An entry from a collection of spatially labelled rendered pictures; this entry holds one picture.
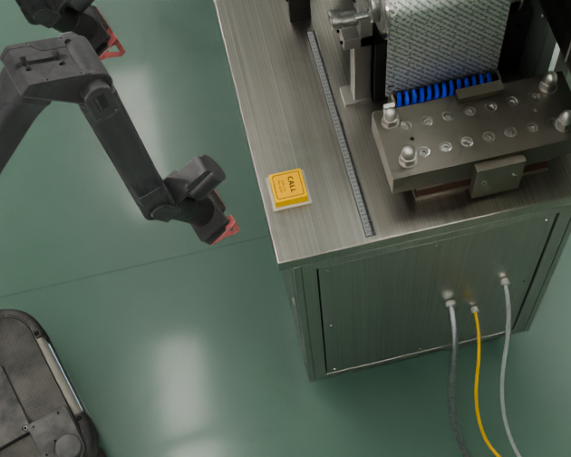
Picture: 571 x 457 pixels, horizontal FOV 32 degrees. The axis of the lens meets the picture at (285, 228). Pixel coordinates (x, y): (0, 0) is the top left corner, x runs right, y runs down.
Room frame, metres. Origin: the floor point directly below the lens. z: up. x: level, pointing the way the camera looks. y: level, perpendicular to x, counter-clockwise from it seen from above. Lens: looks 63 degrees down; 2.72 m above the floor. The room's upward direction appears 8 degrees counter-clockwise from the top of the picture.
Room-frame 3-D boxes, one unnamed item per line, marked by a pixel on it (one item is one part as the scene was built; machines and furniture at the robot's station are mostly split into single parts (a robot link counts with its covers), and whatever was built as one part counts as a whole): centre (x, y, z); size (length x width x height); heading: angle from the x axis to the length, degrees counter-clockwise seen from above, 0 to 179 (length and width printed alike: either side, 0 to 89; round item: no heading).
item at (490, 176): (0.94, -0.44, 0.97); 0.10 x 0.03 x 0.11; 95
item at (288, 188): (1.01, -0.02, 0.91); 0.07 x 0.07 x 0.02; 5
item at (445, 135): (1.03, -0.41, 1.00); 0.40 x 0.16 x 0.06; 95
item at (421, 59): (1.14, -0.36, 1.11); 0.23 x 0.01 x 0.18; 95
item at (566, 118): (1.00, -0.58, 1.05); 0.04 x 0.04 x 0.04
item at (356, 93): (1.23, -0.19, 1.05); 0.06 x 0.05 x 0.31; 95
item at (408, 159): (0.97, -0.26, 1.05); 0.04 x 0.04 x 0.04
